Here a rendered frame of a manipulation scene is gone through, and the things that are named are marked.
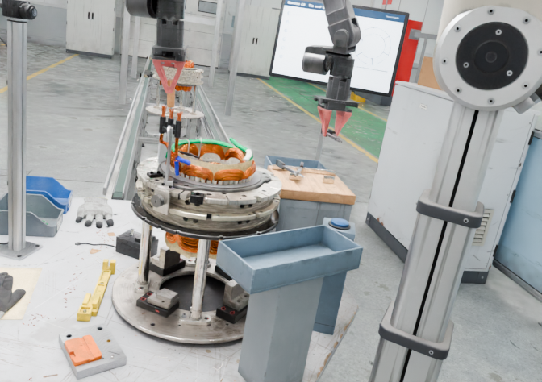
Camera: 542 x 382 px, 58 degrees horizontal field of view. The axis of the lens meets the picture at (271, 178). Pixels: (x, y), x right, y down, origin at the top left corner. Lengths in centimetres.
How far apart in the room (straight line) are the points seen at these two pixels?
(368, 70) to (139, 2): 117
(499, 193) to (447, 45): 266
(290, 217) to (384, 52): 104
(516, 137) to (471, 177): 247
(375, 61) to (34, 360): 158
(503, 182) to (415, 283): 250
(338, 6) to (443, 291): 68
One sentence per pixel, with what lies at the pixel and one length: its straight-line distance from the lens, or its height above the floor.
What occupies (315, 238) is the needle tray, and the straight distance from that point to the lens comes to 98.
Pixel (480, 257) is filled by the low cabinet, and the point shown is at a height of 20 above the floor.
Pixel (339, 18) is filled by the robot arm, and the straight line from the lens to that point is 122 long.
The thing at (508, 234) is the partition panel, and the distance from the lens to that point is 368.
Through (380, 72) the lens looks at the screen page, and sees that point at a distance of 205.
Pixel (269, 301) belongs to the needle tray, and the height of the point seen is 97.
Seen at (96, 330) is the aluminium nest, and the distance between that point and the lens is 108.
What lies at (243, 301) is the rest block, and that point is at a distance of 112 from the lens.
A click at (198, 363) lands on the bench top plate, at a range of 103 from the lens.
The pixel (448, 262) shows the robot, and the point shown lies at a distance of 92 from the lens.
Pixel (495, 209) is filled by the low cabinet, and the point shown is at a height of 54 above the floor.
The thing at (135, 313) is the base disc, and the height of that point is 80.
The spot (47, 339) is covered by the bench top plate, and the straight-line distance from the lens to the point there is 109.
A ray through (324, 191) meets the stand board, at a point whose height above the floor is 107.
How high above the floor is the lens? 142
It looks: 17 degrees down
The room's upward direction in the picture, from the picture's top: 9 degrees clockwise
